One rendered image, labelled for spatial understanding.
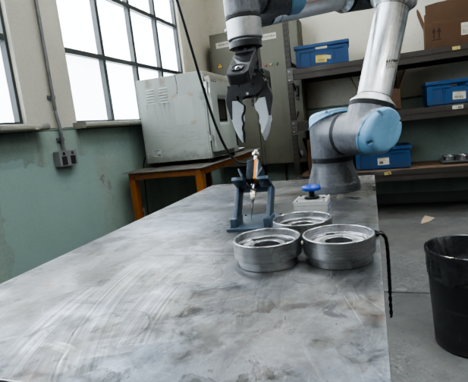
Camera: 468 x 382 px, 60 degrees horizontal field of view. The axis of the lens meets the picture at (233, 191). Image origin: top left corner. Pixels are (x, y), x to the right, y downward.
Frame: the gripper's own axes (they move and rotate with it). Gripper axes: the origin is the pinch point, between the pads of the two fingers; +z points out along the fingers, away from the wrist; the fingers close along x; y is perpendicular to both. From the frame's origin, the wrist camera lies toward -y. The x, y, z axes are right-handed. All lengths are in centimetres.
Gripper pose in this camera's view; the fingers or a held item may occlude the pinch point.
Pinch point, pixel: (252, 136)
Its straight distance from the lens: 88.7
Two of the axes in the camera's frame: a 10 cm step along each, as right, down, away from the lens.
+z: 1.2, 9.8, 1.6
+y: 3.1, -1.9, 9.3
